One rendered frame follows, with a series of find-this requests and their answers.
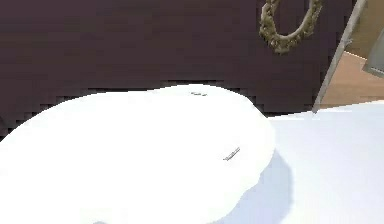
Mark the grey door frame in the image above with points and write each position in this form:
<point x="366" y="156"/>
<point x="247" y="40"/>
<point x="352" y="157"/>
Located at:
<point x="336" y="56"/>

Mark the grey room door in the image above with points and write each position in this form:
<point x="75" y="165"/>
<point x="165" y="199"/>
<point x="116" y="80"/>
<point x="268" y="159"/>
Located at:
<point x="376" y="58"/>

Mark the gold oval mirror frame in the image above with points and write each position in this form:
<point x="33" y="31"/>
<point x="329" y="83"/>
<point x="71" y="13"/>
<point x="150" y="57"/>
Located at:
<point x="282" y="42"/>

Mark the grey bathtub tap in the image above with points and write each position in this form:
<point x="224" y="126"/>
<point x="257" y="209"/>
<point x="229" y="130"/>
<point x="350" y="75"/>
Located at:
<point x="232" y="154"/>

